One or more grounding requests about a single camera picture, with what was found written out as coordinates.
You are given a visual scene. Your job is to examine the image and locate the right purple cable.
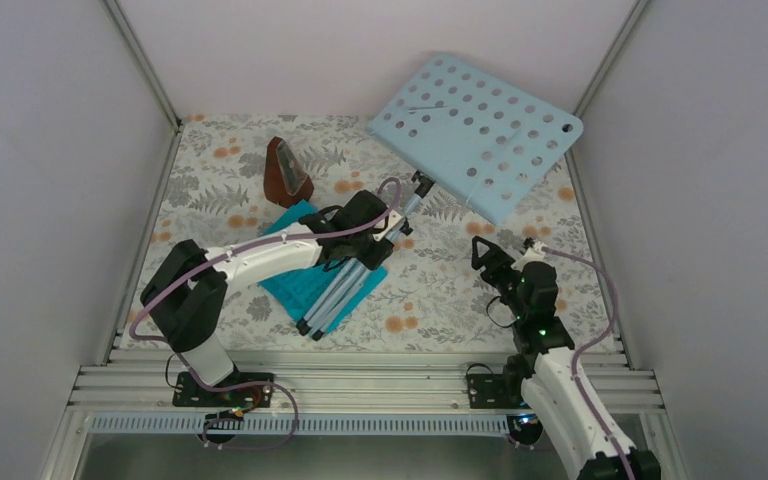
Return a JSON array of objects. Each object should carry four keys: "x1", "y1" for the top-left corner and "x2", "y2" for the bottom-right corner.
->
[{"x1": 542, "y1": 246, "x2": 637, "y2": 480}]

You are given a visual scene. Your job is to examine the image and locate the aluminium rail frame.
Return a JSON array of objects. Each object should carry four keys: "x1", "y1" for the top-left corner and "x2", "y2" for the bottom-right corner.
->
[{"x1": 43, "y1": 348, "x2": 687, "y2": 479}]

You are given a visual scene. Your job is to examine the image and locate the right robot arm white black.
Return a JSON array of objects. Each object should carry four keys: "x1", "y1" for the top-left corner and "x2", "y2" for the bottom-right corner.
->
[{"x1": 465, "y1": 236, "x2": 662, "y2": 479}]

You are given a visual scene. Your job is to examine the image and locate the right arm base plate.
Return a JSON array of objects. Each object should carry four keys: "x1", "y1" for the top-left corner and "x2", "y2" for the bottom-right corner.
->
[{"x1": 466, "y1": 373, "x2": 511, "y2": 410}]

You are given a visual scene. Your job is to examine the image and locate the light blue music stand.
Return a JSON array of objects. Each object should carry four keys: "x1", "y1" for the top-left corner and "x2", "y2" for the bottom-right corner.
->
[{"x1": 295, "y1": 55, "x2": 588, "y2": 351}]

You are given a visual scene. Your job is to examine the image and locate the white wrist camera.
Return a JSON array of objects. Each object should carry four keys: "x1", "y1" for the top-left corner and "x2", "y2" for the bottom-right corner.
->
[
  {"x1": 371, "y1": 210, "x2": 409, "y2": 249},
  {"x1": 520, "y1": 238, "x2": 546, "y2": 263}
]

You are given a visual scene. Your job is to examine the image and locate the floral patterned table mat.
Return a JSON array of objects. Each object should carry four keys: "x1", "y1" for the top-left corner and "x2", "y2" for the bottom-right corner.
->
[{"x1": 122, "y1": 113, "x2": 618, "y2": 354}]

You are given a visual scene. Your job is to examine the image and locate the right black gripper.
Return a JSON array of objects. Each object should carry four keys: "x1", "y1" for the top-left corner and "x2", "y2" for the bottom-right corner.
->
[{"x1": 471, "y1": 236, "x2": 527, "y2": 321}]

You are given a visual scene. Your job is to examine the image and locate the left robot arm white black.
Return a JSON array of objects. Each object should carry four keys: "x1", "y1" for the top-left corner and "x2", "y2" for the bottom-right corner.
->
[{"x1": 138, "y1": 190, "x2": 404, "y2": 405}]

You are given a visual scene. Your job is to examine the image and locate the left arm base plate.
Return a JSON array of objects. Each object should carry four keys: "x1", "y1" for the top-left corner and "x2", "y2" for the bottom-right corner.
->
[{"x1": 172, "y1": 372, "x2": 274, "y2": 411}]

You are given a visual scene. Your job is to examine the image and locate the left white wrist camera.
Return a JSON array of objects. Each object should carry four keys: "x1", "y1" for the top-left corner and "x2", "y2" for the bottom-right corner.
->
[{"x1": 371, "y1": 210, "x2": 409, "y2": 249}]

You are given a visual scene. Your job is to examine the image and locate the brown wooden metronome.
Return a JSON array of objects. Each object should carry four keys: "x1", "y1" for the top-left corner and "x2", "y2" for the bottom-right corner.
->
[{"x1": 263, "y1": 137, "x2": 314, "y2": 208}]

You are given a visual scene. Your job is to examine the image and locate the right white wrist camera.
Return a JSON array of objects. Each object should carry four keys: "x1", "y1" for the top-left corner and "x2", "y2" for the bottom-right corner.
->
[{"x1": 520, "y1": 238, "x2": 546, "y2": 263}]

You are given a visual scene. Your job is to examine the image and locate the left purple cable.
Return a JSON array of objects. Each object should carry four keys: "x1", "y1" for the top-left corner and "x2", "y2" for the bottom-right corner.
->
[{"x1": 128, "y1": 176, "x2": 404, "y2": 392}]

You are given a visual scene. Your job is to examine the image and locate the blue sheet music page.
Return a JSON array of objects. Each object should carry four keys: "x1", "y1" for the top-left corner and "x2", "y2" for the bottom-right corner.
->
[{"x1": 260, "y1": 200, "x2": 388, "y2": 334}]

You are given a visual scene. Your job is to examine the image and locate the purple cable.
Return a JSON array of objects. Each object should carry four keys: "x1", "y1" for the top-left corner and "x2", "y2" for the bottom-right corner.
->
[
  {"x1": 128, "y1": 176, "x2": 404, "y2": 392},
  {"x1": 542, "y1": 246, "x2": 637, "y2": 480}
]

